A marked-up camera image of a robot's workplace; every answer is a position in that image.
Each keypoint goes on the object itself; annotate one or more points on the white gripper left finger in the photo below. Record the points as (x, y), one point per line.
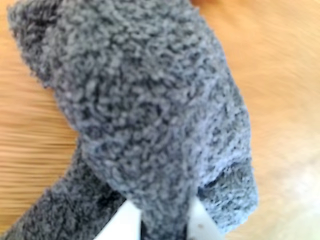
(125, 220)

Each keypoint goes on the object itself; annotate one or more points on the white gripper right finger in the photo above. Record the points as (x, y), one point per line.
(202, 222)

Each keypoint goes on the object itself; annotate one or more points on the grey terry cloth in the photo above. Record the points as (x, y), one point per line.
(140, 95)

